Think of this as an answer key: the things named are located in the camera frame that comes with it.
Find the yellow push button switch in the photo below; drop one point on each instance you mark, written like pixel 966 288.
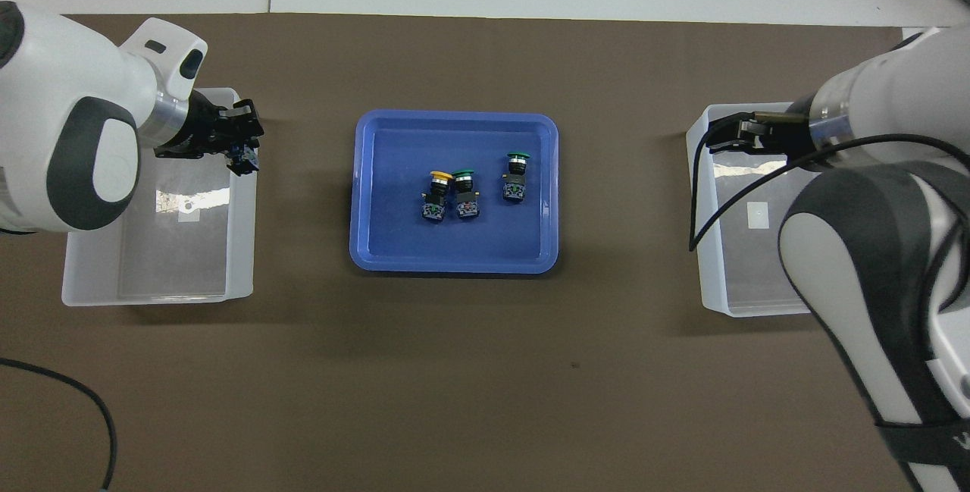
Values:
pixel 435 208
pixel 244 152

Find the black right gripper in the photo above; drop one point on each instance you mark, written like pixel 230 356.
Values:
pixel 780 139

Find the blue plastic tray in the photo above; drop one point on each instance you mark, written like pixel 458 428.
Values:
pixel 455 249

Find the green push button switch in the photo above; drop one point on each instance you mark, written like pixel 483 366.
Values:
pixel 465 204
pixel 514 185

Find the translucent white plastic box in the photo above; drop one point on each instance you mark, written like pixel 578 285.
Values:
pixel 174 264
pixel 743 280

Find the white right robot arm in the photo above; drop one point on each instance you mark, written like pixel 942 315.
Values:
pixel 894 83

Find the small white box label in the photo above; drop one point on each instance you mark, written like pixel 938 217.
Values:
pixel 758 215
pixel 187 213

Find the brown table mat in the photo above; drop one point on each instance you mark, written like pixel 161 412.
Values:
pixel 455 363

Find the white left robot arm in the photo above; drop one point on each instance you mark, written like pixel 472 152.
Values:
pixel 61 83

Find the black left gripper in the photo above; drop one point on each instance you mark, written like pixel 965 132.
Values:
pixel 204 132

